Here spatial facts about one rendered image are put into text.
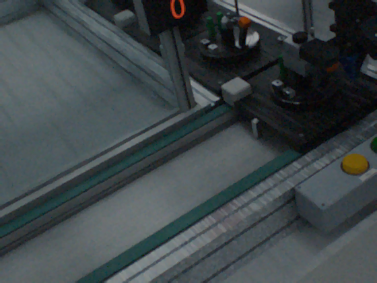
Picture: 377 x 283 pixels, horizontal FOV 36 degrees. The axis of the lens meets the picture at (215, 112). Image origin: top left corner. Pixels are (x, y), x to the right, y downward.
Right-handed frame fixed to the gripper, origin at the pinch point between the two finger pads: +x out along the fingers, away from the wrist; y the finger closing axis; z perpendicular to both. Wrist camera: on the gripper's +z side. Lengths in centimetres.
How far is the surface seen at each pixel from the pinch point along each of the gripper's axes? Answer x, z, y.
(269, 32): 12.6, -37.1, 9.8
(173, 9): -10.8, -22.3, -20.2
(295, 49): 1.4, -12.3, -2.4
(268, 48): 12.5, -31.4, 5.1
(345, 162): 11.6, 7.7, -9.6
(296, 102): 10.1, -9.1, -5.6
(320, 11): 24, -52, 38
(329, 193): 12.7, 10.4, -15.7
